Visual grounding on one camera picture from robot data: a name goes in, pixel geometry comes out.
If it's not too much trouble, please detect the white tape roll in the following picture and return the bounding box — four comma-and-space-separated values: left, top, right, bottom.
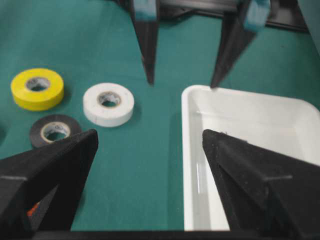
82, 82, 135, 128

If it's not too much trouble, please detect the red tape roll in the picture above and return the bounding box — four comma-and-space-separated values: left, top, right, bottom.
26, 201, 41, 218

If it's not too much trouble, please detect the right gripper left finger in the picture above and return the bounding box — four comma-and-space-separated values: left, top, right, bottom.
0, 129, 98, 239

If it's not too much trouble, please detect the yellow tape roll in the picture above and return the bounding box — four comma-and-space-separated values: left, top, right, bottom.
10, 68, 65, 112

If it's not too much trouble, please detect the white plastic tray case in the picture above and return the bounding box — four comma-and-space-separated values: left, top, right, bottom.
181, 85, 320, 231

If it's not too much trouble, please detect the black tape roll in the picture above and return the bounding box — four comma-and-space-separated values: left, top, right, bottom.
29, 114, 82, 148

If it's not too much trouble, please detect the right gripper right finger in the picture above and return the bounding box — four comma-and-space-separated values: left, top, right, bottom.
202, 129, 320, 239

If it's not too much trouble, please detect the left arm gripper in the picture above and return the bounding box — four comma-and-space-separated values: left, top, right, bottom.
116, 0, 308, 88

